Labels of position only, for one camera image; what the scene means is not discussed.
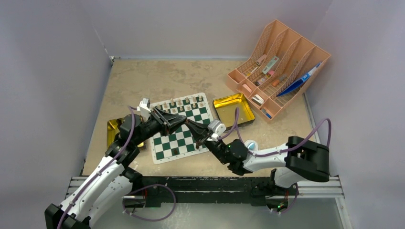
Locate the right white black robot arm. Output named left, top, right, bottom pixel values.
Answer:
left=185, top=120, right=330, bottom=194

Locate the white chess pieces row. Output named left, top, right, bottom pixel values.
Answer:
left=150, top=95, right=209, bottom=117

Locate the teal white box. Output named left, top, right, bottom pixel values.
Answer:
left=262, top=56, right=279, bottom=74

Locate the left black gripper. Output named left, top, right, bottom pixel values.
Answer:
left=133, top=107, right=186, bottom=146

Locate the white stapler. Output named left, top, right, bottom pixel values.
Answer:
left=251, top=94, right=265, bottom=105

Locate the left gold tin tray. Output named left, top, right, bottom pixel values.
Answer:
left=107, top=117, right=124, bottom=148

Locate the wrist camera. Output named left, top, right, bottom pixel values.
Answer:
left=137, top=98, right=151, bottom=121
left=207, top=120, right=226, bottom=141

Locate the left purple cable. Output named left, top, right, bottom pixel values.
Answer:
left=56, top=105, right=177, bottom=229

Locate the right gold tin tray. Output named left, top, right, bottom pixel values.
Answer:
left=213, top=93, right=256, bottom=131

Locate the purple cable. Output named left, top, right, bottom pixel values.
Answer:
left=56, top=105, right=177, bottom=229
left=218, top=107, right=332, bottom=158

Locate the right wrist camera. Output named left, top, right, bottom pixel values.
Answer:
left=207, top=120, right=226, bottom=141

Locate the peach plastic file organizer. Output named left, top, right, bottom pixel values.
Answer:
left=226, top=20, right=331, bottom=122

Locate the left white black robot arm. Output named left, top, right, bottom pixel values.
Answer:
left=44, top=107, right=187, bottom=229

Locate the green white chess board mat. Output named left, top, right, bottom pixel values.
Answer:
left=149, top=93, right=214, bottom=164

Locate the gold tin tray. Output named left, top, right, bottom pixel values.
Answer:
left=213, top=93, right=256, bottom=131
left=107, top=117, right=124, bottom=148

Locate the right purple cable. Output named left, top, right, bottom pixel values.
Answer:
left=218, top=107, right=332, bottom=158

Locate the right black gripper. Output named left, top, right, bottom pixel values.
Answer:
left=185, top=120, right=229, bottom=165

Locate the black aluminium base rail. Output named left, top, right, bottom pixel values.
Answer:
left=64, top=176, right=345, bottom=209

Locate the blue packaged toy blister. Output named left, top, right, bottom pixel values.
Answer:
left=245, top=140, right=259, bottom=151

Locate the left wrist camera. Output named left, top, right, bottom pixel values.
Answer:
left=137, top=98, right=151, bottom=121

